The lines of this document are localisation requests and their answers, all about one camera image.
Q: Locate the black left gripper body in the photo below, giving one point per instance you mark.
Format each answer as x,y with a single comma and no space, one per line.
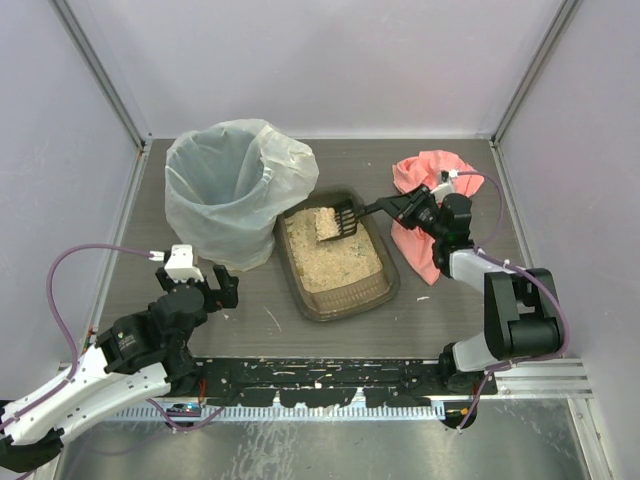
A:
201,291

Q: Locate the pink cloth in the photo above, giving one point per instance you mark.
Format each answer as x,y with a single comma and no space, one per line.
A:
424,169

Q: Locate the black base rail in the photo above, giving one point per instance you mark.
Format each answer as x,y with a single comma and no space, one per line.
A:
314,383

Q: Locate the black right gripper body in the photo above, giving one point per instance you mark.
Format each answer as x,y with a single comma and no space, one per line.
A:
409,210

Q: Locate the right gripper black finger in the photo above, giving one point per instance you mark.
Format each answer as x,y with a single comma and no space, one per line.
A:
400,212
404,200

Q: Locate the black slotted litter scoop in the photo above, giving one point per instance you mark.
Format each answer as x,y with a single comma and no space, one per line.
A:
346,218

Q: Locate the beige cat litter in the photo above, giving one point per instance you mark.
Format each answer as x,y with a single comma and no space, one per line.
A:
324,265

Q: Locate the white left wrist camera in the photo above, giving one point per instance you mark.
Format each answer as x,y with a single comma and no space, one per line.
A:
181,265

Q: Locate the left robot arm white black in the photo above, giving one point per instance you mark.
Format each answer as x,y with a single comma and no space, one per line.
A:
143,355

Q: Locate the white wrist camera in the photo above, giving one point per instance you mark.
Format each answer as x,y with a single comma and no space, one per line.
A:
445,185
181,265

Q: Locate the dark translucent litter box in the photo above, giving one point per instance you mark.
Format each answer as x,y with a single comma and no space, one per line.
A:
346,301

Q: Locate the translucent plastic trash bag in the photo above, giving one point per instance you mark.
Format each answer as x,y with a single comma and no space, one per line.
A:
226,185

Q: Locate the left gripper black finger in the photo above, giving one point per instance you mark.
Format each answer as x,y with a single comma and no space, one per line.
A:
167,284
226,295

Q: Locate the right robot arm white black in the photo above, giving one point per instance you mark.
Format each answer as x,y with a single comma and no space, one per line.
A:
522,318

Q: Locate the grey slotted cable duct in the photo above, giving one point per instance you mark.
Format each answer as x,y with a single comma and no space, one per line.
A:
356,411

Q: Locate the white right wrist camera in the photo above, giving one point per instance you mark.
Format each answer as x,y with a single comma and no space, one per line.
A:
445,185

